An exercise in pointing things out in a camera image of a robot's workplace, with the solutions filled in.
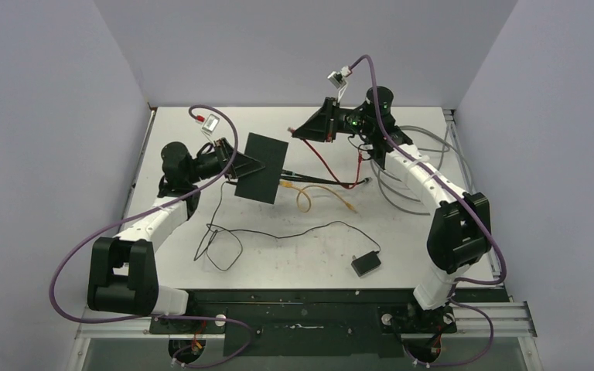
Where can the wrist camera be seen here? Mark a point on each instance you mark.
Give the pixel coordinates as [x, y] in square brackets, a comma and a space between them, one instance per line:
[337, 79]
[209, 124]

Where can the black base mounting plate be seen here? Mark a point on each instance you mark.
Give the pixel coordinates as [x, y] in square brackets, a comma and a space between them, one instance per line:
[309, 322]

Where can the aluminium front rail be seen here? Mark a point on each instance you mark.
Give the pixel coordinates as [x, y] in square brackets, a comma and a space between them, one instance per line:
[510, 320]

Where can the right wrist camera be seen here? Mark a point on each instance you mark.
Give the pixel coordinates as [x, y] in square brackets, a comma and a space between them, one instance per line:
[337, 79]

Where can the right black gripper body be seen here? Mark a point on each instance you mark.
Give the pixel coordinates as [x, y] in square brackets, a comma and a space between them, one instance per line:
[352, 121]

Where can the black power adapter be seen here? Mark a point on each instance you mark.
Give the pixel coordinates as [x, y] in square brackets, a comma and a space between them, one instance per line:
[366, 263]

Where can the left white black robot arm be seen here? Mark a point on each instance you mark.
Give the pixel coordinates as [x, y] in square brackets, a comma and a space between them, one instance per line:
[123, 276]

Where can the black network switch box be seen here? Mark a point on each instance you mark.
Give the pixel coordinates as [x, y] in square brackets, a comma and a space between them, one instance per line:
[263, 160]

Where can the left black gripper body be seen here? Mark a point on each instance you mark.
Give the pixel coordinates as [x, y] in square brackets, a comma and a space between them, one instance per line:
[211, 165]

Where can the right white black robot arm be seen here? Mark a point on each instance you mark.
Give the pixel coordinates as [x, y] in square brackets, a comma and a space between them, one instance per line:
[456, 239]

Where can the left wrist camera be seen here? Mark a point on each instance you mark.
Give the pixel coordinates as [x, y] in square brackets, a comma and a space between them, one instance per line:
[209, 124]

